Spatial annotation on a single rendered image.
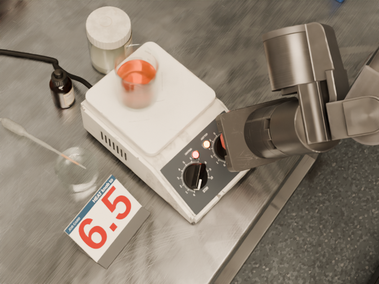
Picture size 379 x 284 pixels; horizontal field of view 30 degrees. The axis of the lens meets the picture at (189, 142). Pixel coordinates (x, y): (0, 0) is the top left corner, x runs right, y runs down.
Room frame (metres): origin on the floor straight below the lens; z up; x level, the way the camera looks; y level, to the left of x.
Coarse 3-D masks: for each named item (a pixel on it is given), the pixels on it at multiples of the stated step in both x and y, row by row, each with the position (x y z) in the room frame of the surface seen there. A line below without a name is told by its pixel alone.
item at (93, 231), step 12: (108, 192) 0.33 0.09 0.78; (120, 192) 0.34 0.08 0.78; (96, 204) 0.31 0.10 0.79; (108, 204) 0.32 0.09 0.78; (120, 204) 0.32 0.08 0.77; (132, 204) 0.33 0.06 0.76; (96, 216) 0.30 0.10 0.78; (108, 216) 0.30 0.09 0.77; (120, 216) 0.31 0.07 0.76; (84, 228) 0.28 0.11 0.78; (96, 228) 0.29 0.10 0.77; (108, 228) 0.29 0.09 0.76; (84, 240) 0.27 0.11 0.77; (96, 240) 0.27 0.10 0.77; (108, 240) 0.28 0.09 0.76; (96, 252) 0.26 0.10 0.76
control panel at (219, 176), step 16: (224, 112) 0.44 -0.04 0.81; (208, 128) 0.42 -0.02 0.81; (192, 144) 0.39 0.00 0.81; (176, 160) 0.37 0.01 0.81; (192, 160) 0.38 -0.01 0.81; (208, 160) 0.38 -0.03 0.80; (224, 160) 0.39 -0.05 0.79; (176, 176) 0.35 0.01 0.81; (208, 176) 0.36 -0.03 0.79; (224, 176) 0.37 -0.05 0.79; (192, 192) 0.34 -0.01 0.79; (208, 192) 0.34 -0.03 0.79; (192, 208) 0.32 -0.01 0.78
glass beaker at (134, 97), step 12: (132, 48) 0.46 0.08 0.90; (144, 48) 0.46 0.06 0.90; (120, 60) 0.45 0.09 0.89; (144, 60) 0.46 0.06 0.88; (156, 60) 0.45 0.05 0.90; (156, 72) 0.43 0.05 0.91; (120, 84) 0.42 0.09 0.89; (132, 84) 0.41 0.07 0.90; (144, 84) 0.41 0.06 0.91; (156, 84) 0.43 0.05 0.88; (120, 96) 0.42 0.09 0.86; (132, 96) 0.41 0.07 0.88; (144, 96) 0.42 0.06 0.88; (156, 96) 0.43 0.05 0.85; (132, 108) 0.41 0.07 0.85; (144, 108) 0.42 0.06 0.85
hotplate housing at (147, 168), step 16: (96, 112) 0.42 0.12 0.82; (208, 112) 0.44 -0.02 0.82; (96, 128) 0.41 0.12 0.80; (112, 128) 0.40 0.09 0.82; (192, 128) 0.41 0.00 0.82; (112, 144) 0.39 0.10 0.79; (128, 144) 0.38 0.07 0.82; (176, 144) 0.39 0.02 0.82; (128, 160) 0.38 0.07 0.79; (144, 160) 0.36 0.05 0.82; (160, 160) 0.37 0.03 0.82; (144, 176) 0.36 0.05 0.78; (160, 176) 0.35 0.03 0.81; (240, 176) 0.38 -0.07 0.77; (160, 192) 0.34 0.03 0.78; (176, 192) 0.33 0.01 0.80; (224, 192) 0.35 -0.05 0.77; (176, 208) 0.33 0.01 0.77; (208, 208) 0.33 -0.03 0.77; (192, 224) 0.31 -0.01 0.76
